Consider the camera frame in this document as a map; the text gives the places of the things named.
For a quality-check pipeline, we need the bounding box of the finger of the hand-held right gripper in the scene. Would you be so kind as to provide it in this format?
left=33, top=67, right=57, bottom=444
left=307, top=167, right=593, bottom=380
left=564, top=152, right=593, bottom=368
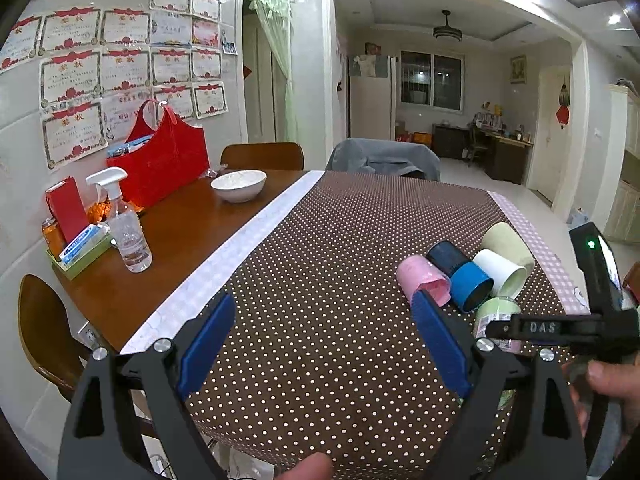
left=486, top=312, right=601, bottom=356

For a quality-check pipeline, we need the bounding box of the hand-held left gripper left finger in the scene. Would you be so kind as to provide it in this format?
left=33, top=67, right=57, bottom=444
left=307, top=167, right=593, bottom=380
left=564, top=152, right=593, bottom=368
left=57, top=292, right=237, bottom=480

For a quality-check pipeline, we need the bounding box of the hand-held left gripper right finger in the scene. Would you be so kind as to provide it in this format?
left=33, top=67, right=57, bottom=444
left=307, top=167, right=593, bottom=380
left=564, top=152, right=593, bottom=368
left=411, top=289, right=588, bottom=480

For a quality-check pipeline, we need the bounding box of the light green labelled cup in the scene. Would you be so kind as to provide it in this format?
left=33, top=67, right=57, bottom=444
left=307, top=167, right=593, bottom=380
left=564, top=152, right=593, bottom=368
left=472, top=296, right=523, bottom=353

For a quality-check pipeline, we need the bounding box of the blue cup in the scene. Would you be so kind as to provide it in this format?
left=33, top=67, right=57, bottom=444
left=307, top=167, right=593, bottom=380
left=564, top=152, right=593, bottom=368
left=450, top=261, right=496, bottom=314

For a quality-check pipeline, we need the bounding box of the pink cup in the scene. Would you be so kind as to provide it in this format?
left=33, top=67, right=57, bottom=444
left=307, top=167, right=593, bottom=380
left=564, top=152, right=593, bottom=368
left=396, top=255, right=452, bottom=307

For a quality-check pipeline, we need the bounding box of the white cup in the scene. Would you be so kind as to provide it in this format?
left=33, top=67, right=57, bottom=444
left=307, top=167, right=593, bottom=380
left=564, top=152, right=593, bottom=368
left=472, top=248, right=529, bottom=299

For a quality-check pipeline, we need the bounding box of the dark navy cup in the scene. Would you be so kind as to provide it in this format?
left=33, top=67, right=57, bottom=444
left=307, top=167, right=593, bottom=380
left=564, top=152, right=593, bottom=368
left=426, top=241, right=471, bottom=278

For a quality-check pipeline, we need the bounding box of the pale yellow-green cup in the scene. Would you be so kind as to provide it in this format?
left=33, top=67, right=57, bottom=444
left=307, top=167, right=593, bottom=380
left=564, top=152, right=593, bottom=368
left=481, top=222, right=536, bottom=272

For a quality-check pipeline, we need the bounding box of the person's right hand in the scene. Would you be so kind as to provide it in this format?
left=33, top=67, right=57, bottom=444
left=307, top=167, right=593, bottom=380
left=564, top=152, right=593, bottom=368
left=561, top=359, right=640, bottom=428

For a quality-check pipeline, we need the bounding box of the person's left hand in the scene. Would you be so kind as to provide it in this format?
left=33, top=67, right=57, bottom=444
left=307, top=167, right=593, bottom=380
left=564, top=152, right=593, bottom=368
left=290, top=452, right=334, bottom=480

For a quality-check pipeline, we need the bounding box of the clear spray bottle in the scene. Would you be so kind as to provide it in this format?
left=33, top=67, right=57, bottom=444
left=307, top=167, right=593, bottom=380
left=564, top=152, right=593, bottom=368
left=85, top=167, right=153, bottom=274

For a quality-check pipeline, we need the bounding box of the brown polka dot tablecloth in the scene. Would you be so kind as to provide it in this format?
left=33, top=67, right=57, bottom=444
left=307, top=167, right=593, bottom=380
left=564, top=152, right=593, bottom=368
left=122, top=170, right=591, bottom=473

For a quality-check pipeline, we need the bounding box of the white door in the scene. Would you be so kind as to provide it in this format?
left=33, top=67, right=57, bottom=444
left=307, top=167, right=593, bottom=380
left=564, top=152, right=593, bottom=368
left=527, top=66, right=572, bottom=206

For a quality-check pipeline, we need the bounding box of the green tray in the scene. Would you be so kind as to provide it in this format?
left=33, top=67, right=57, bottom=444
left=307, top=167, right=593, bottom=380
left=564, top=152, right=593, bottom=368
left=46, top=232, right=113, bottom=281

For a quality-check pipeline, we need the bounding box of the dark wooden desk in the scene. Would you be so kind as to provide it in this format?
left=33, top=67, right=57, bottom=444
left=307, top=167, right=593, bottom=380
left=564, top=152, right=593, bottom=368
left=432, top=122, right=533, bottom=184

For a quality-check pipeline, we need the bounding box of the white bowl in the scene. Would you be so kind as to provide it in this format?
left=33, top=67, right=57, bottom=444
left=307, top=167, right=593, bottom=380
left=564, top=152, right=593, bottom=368
left=210, top=170, right=267, bottom=204

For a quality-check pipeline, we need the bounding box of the blue white tissue packet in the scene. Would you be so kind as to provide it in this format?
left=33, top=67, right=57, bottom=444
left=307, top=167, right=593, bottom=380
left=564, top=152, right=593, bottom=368
left=59, top=225, right=108, bottom=265

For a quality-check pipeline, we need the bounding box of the wooden chair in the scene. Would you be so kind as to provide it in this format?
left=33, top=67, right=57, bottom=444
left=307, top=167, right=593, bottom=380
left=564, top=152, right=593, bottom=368
left=18, top=274, right=93, bottom=403
left=220, top=142, right=305, bottom=171

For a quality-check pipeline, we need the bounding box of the red hanging decoration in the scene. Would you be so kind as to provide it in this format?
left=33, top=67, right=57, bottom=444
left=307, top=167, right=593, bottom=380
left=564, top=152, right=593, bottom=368
left=555, top=76, right=571, bottom=128

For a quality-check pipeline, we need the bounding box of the orange snack packet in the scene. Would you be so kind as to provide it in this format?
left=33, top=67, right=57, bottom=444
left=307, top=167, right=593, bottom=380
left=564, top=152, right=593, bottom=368
left=87, top=199, right=136, bottom=223

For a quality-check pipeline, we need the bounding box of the red bag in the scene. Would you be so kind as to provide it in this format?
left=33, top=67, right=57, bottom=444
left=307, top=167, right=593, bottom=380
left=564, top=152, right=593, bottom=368
left=106, top=99, right=211, bottom=209

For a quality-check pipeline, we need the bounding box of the grey covered chair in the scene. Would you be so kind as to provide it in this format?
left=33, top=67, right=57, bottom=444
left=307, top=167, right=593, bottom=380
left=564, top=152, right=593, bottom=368
left=326, top=137, right=442, bottom=182

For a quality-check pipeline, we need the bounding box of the orange can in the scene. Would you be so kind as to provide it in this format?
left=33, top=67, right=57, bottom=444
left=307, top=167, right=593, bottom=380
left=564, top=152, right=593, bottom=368
left=41, top=217, right=66, bottom=258

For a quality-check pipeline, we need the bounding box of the red box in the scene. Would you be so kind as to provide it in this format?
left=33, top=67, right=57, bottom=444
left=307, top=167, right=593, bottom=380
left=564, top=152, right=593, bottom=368
left=46, top=179, right=90, bottom=245

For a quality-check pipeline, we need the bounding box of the white refrigerator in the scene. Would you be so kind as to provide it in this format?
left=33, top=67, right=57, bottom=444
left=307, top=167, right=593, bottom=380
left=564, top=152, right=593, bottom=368
left=348, top=54, right=396, bottom=141

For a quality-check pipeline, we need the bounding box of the window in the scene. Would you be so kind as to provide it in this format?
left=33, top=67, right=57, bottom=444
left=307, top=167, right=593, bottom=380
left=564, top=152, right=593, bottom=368
left=400, top=51, right=464, bottom=111

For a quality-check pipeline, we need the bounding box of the green curtain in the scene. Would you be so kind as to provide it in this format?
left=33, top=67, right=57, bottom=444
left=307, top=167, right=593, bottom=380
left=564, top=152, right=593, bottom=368
left=242, top=0, right=299, bottom=143

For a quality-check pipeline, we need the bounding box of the ceiling lamp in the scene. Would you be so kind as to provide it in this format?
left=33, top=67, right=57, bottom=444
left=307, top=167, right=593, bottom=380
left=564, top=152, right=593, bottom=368
left=433, top=10, right=463, bottom=41

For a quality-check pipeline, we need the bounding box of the wall of award certificates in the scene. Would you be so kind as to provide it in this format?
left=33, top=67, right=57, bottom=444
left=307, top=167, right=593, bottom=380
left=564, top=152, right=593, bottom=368
left=0, top=0, right=229, bottom=172

